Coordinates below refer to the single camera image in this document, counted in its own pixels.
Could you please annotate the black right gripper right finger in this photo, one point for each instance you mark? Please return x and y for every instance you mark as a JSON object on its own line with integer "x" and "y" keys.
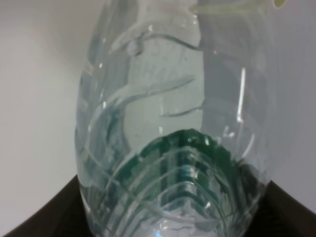
{"x": 280, "y": 215}

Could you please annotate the clear green label water bottle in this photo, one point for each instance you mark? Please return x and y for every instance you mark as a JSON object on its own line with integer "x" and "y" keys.
{"x": 173, "y": 116}

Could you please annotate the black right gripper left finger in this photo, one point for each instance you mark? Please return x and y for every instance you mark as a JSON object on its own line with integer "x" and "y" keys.
{"x": 63, "y": 216}

